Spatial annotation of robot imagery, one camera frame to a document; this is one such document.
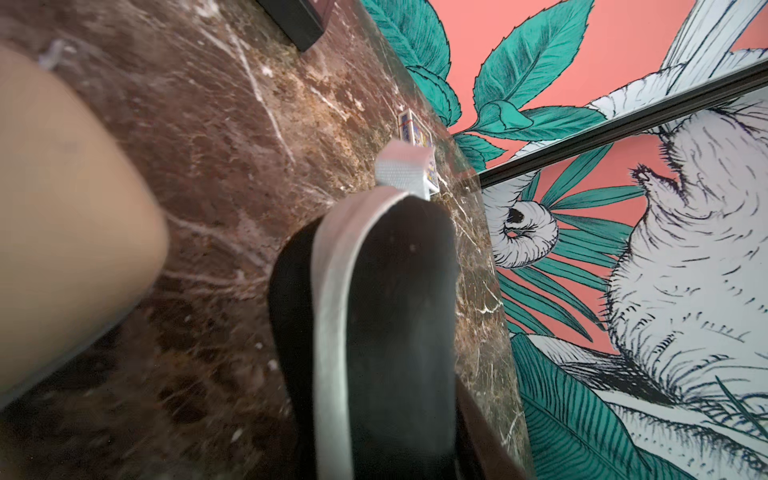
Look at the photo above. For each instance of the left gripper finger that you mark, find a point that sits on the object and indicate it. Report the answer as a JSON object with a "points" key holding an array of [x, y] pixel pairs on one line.
{"points": [[479, 452]]}

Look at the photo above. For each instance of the grey umbrella case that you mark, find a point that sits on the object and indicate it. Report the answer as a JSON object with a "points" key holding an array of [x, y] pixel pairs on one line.
{"points": [[362, 306]]}

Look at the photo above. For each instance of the white umbrella case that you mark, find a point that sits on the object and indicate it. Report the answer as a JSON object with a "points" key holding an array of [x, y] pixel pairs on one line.
{"points": [[82, 236]]}

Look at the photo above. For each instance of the playing card box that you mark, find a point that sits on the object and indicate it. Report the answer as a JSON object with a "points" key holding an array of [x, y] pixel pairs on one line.
{"points": [[413, 131]]}

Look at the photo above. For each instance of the folding chessboard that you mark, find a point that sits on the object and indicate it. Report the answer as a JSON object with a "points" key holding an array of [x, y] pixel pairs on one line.
{"points": [[303, 21]]}

